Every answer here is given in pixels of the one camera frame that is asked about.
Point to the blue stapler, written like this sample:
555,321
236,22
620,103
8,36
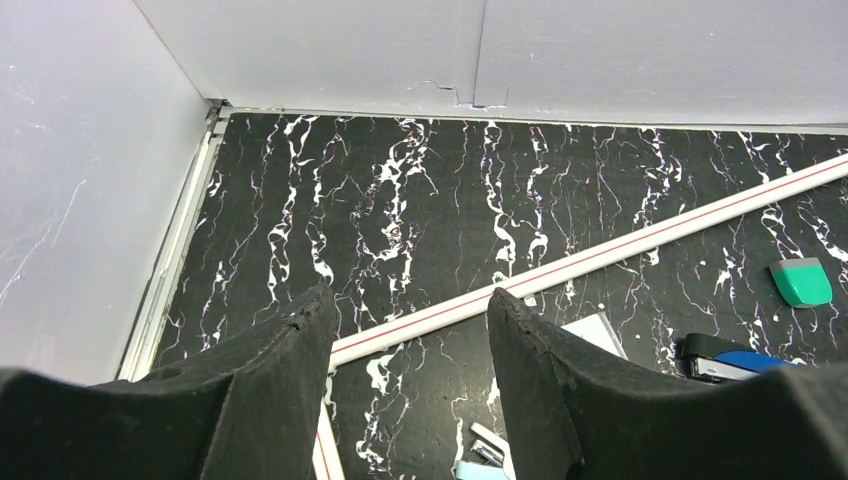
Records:
715,360

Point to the white plastic package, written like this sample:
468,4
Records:
597,330

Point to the light blue small clip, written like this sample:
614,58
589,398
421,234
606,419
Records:
496,453

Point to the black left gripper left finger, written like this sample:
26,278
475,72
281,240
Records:
247,408

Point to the grey metal table edge rail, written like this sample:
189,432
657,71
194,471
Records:
151,316

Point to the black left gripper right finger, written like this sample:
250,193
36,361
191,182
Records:
575,411

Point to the teal small box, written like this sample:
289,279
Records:
802,282

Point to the white PVC pipe frame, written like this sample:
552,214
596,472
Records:
424,321

